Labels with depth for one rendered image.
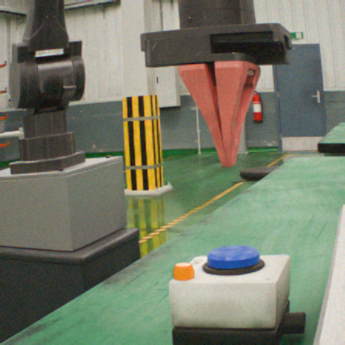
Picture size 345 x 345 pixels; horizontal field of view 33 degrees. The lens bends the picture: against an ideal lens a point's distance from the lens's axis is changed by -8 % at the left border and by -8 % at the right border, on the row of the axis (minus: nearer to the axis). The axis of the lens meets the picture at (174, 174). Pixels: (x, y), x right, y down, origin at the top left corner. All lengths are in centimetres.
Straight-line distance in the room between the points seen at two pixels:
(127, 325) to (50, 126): 42
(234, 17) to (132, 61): 659
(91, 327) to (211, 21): 27
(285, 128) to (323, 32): 209
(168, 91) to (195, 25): 1158
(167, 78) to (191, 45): 1159
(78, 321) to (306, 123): 1115
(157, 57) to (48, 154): 46
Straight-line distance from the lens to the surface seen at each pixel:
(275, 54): 45
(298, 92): 1163
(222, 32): 41
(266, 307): 43
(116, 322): 53
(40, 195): 83
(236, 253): 45
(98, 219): 89
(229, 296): 43
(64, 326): 53
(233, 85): 41
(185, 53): 42
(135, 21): 704
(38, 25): 85
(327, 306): 29
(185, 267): 44
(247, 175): 369
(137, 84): 697
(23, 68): 84
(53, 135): 87
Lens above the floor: 96
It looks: 6 degrees down
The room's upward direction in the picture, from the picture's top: 3 degrees counter-clockwise
